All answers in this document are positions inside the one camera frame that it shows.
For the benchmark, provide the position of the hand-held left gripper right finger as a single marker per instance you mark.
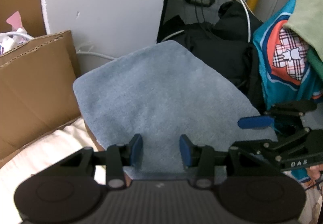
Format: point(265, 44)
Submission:
point(185, 151)

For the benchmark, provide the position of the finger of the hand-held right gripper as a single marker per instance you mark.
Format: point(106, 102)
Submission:
point(272, 147)
point(254, 123)

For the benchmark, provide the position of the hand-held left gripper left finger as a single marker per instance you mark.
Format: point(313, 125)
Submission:
point(136, 149)

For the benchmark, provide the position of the light blue denim pants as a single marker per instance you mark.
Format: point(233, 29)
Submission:
point(164, 93)

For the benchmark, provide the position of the person's right hand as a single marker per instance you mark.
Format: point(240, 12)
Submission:
point(316, 176)

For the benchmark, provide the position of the teal cartoon print cloth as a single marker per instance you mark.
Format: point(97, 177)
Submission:
point(280, 70)

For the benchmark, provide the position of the cream bear print bed sheet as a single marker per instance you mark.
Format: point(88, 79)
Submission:
point(45, 153)

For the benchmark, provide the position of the green cloth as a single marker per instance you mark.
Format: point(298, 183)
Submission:
point(309, 17)

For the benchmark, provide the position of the flat cardboard sheet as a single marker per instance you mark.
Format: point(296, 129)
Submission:
point(32, 88)

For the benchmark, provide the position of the white purple detergent bag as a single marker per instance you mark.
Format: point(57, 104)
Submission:
point(8, 41)

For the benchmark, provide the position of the pink pouch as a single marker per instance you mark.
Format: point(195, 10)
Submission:
point(14, 19)

